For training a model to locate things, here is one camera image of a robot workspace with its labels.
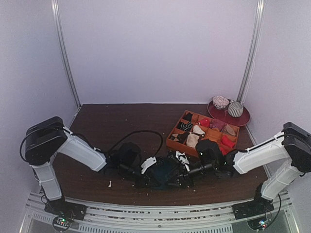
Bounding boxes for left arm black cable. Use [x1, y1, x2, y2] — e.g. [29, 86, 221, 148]
[109, 130, 163, 158]

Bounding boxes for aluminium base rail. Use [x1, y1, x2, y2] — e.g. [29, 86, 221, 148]
[18, 191, 301, 233]

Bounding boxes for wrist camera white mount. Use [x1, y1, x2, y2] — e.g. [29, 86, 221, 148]
[171, 150, 190, 172]
[140, 156, 156, 175]

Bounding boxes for black rolled sock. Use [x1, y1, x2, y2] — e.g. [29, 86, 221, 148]
[183, 112, 193, 121]

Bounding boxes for black white striped sock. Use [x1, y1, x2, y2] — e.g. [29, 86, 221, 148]
[176, 121, 193, 132]

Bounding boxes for red round plate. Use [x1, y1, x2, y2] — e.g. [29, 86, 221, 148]
[207, 101, 250, 127]

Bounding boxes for dark green patterned sock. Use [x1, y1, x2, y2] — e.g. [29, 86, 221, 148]
[151, 157, 176, 190]

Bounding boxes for left aluminium frame post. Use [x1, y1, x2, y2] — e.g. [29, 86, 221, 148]
[51, 0, 82, 109]

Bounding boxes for white dotted bowl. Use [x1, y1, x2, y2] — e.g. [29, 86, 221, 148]
[212, 96, 229, 110]

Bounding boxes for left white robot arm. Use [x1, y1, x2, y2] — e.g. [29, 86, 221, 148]
[19, 116, 156, 216]

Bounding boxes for right aluminium frame post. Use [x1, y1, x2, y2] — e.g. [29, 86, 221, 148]
[237, 0, 265, 103]

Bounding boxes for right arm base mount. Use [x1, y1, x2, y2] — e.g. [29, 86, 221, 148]
[232, 200, 274, 231]

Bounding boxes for striped grey cup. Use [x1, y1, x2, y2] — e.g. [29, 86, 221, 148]
[228, 101, 244, 118]

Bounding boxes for argyle brown sock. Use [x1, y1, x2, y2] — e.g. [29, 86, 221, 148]
[169, 132, 189, 143]

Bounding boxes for cream rolled sock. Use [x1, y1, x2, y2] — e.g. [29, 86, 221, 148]
[186, 125, 206, 149]

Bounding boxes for aluminium frame post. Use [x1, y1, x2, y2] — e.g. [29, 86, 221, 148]
[237, 0, 265, 103]
[51, 0, 82, 109]

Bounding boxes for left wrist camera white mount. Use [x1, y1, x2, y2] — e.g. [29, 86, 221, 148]
[140, 156, 156, 175]

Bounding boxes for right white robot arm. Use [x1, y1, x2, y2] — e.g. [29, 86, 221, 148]
[174, 122, 311, 215]

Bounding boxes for red white rolled sock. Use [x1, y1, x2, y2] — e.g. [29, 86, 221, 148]
[196, 118, 210, 128]

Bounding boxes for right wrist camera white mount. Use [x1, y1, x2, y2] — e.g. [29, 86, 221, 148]
[171, 150, 190, 172]

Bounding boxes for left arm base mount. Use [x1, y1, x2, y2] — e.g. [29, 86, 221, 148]
[44, 202, 86, 233]

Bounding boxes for orange wooden divided tray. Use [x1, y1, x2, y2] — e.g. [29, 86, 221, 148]
[166, 110, 240, 157]

